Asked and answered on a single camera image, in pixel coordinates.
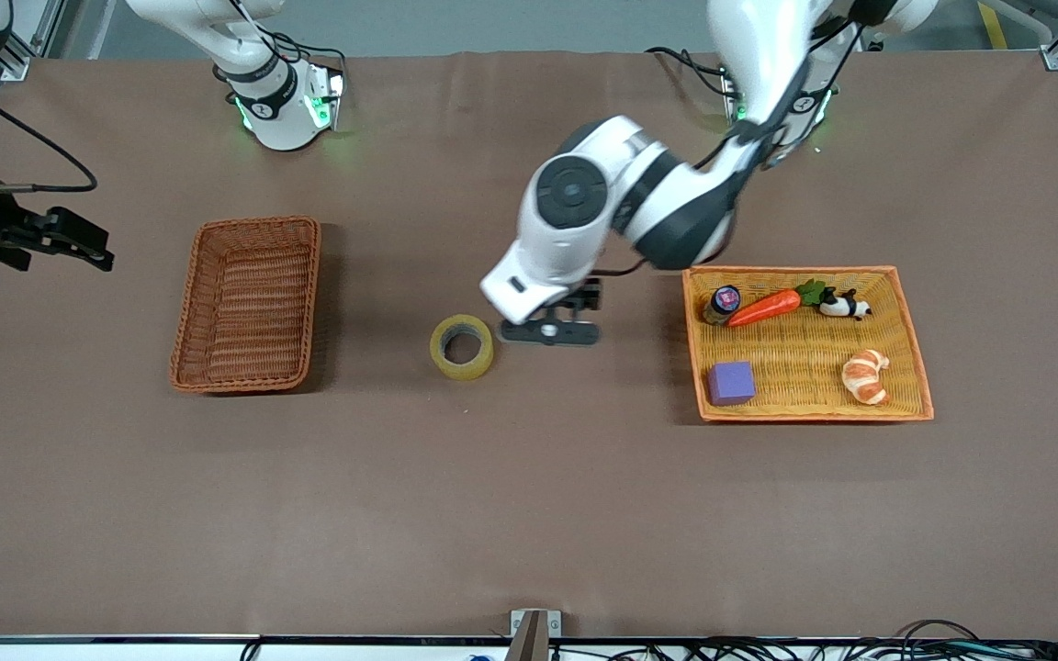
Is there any orange wicker tray basket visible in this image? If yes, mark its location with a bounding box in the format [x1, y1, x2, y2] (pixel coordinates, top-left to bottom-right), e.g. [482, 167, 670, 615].
[681, 264, 935, 423]

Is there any black white panda toy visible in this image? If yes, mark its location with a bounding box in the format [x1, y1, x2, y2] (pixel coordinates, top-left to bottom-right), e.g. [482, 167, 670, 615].
[818, 287, 872, 321]

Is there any orange toy carrot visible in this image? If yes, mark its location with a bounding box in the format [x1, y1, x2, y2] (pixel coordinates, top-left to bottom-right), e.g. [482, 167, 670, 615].
[727, 278, 827, 328]

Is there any metal table edge bracket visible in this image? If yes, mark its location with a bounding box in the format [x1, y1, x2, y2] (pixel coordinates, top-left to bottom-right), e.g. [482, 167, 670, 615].
[510, 609, 562, 661]

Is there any left arm base cable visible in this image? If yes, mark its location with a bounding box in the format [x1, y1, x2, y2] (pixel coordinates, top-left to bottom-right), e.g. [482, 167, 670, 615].
[645, 46, 734, 100]

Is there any toy croissant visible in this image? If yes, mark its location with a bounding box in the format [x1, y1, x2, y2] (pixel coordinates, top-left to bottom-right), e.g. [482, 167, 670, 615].
[841, 348, 891, 406]

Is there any left arm base connector plate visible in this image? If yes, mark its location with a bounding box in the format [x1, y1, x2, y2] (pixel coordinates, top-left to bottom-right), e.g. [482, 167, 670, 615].
[722, 64, 750, 122]

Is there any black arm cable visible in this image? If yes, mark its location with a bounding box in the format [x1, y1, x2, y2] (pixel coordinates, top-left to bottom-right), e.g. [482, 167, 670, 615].
[598, 18, 865, 277]
[0, 66, 98, 194]

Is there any purple foam cube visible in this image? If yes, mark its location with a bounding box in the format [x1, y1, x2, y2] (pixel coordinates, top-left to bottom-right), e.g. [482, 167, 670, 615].
[707, 360, 758, 407]

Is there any clear yellowish tape roll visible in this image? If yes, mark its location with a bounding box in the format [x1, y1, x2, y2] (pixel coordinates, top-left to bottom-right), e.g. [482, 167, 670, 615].
[429, 314, 496, 381]

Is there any small bottle purple cap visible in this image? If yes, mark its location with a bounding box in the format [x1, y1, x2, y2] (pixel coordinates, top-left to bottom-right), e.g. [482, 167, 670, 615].
[702, 284, 743, 325]

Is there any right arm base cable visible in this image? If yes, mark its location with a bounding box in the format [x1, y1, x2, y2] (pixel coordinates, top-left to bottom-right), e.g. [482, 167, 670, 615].
[212, 0, 351, 106]

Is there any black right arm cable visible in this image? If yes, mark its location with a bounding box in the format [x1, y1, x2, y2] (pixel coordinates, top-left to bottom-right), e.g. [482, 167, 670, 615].
[0, 66, 98, 194]

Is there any black cable bundle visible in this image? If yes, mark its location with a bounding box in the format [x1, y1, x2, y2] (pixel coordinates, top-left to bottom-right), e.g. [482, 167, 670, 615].
[240, 620, 1058, 661]

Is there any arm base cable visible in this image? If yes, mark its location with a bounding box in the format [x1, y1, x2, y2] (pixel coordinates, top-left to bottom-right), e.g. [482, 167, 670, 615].
[645, 46, 734, 100]
[212, 0, 351, 106]

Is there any brown wicker basket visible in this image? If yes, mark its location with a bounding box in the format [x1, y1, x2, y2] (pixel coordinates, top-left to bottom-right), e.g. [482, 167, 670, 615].
[169, 216, 322, 395]

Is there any white table edge rail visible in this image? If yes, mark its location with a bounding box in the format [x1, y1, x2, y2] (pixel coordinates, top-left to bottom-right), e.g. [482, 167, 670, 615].
[0, 635, 1058, 661]

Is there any right arm base connector plate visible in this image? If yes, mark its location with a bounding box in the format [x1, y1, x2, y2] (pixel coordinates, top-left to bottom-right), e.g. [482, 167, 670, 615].
[307, 69, 346, 131]

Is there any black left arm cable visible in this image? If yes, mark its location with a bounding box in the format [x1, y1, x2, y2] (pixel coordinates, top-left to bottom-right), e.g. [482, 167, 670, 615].
[598, 18, 865, 277]

